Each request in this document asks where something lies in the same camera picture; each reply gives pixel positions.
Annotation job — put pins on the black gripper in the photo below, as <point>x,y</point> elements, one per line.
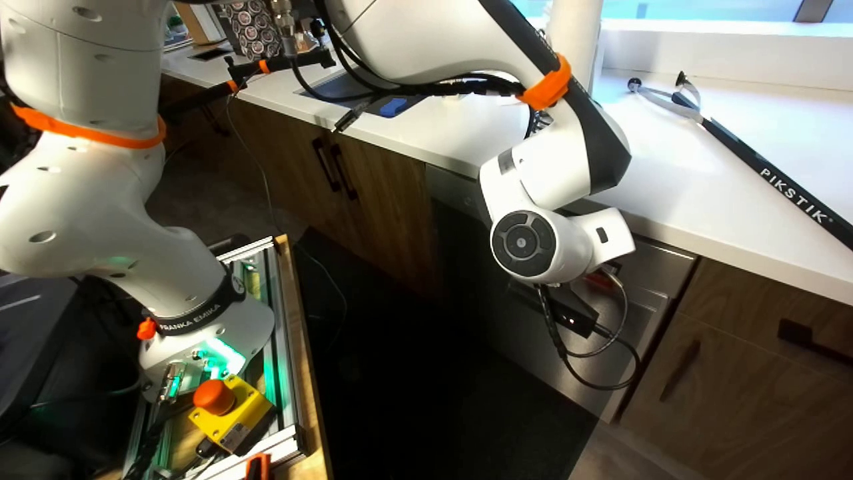
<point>605,283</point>

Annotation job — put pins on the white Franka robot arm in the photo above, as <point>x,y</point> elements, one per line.
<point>82,204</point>

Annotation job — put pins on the wood cabinet beside washing machine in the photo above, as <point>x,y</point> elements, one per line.
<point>755,409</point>

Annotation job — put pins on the dark blue flat pad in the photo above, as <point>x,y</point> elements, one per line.
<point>390,104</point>

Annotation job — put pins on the black Pikstik reacher grabber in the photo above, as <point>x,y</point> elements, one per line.
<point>782,177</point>

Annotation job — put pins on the dark wood kitchen cabinet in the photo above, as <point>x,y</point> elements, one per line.
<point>390,213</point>

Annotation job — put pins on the small red tool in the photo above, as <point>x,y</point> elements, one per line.
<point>257,468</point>

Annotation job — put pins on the orange tape on stand bar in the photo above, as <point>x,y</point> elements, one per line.
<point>234,85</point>
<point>263,65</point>

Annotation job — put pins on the patterned calibration board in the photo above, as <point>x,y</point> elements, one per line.
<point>255,25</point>

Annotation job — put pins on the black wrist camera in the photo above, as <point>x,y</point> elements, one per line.
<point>574,309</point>

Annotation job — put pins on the window with grey frame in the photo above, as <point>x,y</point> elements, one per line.
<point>710,9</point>

